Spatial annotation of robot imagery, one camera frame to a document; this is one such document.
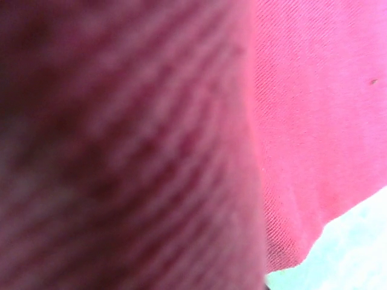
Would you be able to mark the pink long pants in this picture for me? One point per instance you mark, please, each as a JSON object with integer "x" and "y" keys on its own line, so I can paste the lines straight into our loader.
{"x": 302, "y": 121}

